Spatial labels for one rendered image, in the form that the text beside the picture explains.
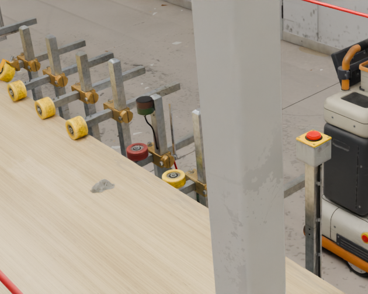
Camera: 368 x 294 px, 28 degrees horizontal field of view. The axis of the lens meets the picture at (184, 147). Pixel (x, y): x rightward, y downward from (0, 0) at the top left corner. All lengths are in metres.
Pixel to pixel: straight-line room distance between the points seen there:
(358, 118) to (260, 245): 2.48
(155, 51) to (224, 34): 5.47
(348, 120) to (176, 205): 1.05
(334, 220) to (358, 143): 0.43
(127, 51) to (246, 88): 5.51
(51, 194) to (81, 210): 0.16
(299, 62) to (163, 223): 3.47
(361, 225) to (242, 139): 2.78
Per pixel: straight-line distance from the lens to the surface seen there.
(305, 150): 2.04
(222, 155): 0.59
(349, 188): 3.30
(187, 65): 5.66
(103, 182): 2.52
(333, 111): 3.18
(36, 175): 2.65
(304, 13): 5.78
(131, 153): 2.68
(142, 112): 2.59
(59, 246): 2.27
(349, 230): 3.36
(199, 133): 2.44
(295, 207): 3.91
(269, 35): 0.55
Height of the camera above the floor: 2.22
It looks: 29 degrees down
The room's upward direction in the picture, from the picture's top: 6 degrees counter-clockwise
